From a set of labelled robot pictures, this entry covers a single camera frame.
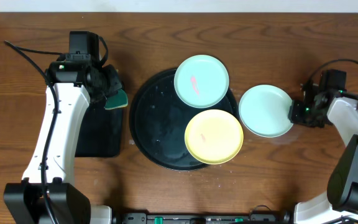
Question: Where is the black rectangular tray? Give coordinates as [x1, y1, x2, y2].
[75, 102, 123, 157]

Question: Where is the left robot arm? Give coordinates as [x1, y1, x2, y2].
[3, 61, 124, 223]

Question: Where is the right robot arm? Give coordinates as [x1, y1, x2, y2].
[288, 82, 358, 223]

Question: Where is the yellow plate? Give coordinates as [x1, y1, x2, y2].
[185, 110, 244, 165]

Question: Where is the light blue plate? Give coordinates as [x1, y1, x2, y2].
[239, 85, 293, 138]

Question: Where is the pale green plate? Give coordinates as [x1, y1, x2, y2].
[173, 55, 229, 108]

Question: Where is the green yellow sponge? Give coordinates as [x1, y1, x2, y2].
[104, 89, 128, 110]

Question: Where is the black round tray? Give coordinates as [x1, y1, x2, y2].
[129, 68, 239, 171]

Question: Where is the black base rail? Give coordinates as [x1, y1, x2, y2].
[111, 205, 293, 224]

